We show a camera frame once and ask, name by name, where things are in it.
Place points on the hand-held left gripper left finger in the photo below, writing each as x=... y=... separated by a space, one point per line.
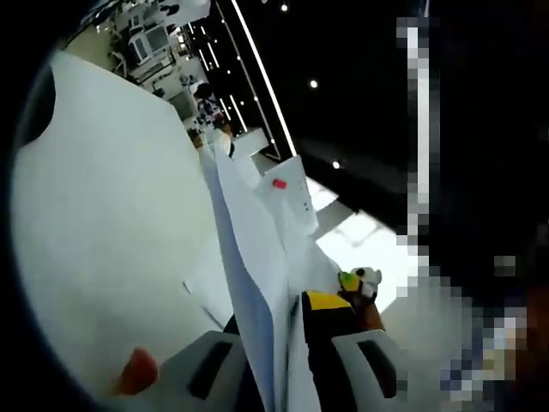
x=180 y=377

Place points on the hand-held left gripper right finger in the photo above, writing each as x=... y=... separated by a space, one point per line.
x=326 y=356

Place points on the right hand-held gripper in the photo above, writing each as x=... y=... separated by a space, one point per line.
x=366 y=281

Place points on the white printing paper sheet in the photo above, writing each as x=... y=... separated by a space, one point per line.
x=210 y=300

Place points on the stack of white printing papers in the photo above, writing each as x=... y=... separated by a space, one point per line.
x=257 y=274

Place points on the person's right hand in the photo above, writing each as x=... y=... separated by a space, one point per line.
x=372 y=317

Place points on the person's left hand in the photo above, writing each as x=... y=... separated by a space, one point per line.
x=137 y=373

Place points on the whiteboard on stand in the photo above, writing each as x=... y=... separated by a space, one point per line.
x=296 y=201

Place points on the red whiteboard eraser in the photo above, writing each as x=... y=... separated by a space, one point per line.
x=279 y=183

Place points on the curved ceiling light strip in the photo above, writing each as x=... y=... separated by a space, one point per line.
x=275 y=103

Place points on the black chair back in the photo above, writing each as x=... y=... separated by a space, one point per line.
x=43 y=107

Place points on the row of white workstations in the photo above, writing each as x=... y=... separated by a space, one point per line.
x=150 y=43

